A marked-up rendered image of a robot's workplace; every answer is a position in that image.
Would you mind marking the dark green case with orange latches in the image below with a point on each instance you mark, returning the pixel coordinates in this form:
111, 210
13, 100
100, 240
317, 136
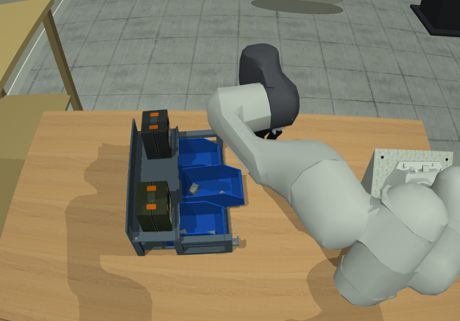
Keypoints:
153, 206

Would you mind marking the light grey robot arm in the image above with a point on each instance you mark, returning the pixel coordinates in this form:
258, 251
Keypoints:
409, 239

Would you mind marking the grey metal shelf rack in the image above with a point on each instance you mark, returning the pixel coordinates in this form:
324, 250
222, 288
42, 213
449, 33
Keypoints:
142, 169

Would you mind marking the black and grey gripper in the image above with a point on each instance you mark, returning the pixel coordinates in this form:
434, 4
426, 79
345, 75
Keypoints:
273, 133

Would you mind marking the blue bin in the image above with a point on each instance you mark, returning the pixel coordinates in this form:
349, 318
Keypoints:
196, 152
212, 179
198, 218

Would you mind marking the black hard case with orange latches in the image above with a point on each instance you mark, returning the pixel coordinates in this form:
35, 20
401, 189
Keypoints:
155, 132

